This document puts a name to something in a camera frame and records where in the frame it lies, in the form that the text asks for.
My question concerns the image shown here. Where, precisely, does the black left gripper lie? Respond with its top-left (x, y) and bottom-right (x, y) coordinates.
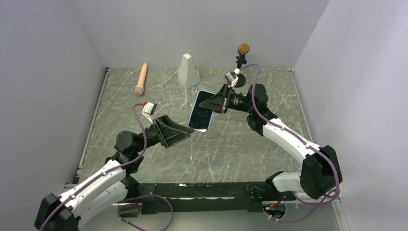
top-left (133, 115), bottom-right (194, 153)

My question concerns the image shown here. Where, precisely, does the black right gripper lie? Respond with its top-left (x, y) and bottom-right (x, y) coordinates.
top-left (199, 84), bottom-right (255, 114)

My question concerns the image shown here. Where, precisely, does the light blue phone case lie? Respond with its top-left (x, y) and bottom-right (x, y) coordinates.
top-left (187, 90), bottom-right (217, 134)

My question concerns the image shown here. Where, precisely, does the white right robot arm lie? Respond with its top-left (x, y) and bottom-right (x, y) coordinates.
top-left (198, 84), bottom-right (343, 200)

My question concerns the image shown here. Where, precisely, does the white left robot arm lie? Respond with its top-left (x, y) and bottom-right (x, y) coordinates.
top-left (34, 115), bottom-right (194, 231)

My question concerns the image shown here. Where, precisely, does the white cone-shaped metronome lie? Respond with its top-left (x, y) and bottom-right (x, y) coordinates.
top-left (178, 53), bottom-right (201, 90)

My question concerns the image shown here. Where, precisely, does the black microphone stand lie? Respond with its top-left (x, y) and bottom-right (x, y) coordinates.
top-left (235, 51), bottom-right (247, 88)

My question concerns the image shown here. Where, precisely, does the pink toy microphone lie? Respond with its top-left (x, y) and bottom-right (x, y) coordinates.
top-left (134, 63), bottom-right (148, 96)

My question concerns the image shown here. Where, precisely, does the brown microphone head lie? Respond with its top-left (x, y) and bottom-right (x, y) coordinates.
top-left (238, 43), bottom-right (250, 55)

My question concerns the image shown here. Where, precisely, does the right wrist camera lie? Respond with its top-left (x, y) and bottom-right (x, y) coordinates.
top-left (225, 68), bottom-right (240, 88)

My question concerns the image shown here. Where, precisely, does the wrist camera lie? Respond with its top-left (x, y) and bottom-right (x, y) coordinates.
top-left (142, 102), bottom-right (157, 124)
top-left (225, 68), bottom-right (240, 88)

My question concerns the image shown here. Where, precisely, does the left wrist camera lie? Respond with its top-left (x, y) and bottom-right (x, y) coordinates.
top-left (142, 102), bottom-right (157, 124)

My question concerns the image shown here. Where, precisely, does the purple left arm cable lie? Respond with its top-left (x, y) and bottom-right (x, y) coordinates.
top-left (38, 103), bottom-right (174, 231)

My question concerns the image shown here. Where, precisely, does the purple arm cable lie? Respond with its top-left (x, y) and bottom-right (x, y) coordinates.
top-left (38, 103), bottom-right (174, 231)
top-left (239, 64), bottom-right (341, 224)

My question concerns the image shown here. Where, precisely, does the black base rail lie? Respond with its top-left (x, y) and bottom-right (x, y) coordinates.
top-left (124, 181), bottom-right (295, 215)

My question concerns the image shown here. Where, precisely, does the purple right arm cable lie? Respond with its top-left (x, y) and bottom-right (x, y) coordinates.
top-left (239, 64), bottom-right (341, 224)

